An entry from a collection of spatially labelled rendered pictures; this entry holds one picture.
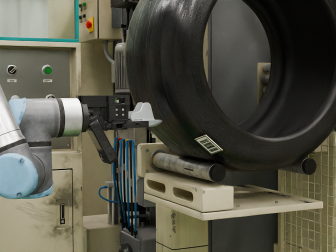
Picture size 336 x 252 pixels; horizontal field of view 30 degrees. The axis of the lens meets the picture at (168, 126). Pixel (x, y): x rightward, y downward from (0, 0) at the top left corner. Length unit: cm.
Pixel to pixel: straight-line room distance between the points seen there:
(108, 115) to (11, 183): 32
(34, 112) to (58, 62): 79
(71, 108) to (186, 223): 67
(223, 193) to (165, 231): 46
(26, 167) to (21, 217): 88
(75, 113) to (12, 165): 24
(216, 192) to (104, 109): 34
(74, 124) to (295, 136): 56
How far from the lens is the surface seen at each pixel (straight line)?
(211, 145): 149
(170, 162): 173
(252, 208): 161
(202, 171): 157
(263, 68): 218
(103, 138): 148
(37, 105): 141
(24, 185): 126
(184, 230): 195
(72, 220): 218
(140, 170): 183
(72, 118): 142
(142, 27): 157
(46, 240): 217
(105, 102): 148
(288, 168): 174
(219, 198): 155
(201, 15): 147
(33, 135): 140
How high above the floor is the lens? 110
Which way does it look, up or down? 3 degrees down
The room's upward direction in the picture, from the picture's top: straight up
